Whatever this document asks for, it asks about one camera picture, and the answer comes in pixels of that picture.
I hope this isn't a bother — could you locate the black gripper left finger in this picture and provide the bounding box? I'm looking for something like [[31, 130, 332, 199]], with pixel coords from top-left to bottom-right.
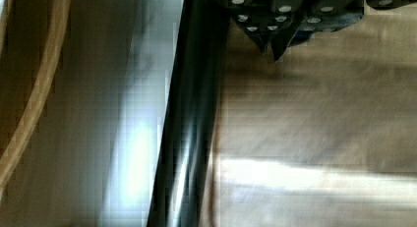
[[227, 0, 277, 53]]

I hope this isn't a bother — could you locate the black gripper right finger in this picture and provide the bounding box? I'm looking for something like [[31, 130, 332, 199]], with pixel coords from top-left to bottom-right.
[[271, 0, 364, 61]]

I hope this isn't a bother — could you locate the wooden serving tray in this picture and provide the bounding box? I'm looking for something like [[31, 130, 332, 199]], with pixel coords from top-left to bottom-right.
[[0, 0, 72, 190]]

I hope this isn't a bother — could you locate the black drawer handle bar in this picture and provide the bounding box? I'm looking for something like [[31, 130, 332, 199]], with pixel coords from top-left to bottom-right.
[[147, 0, 230, 227]]

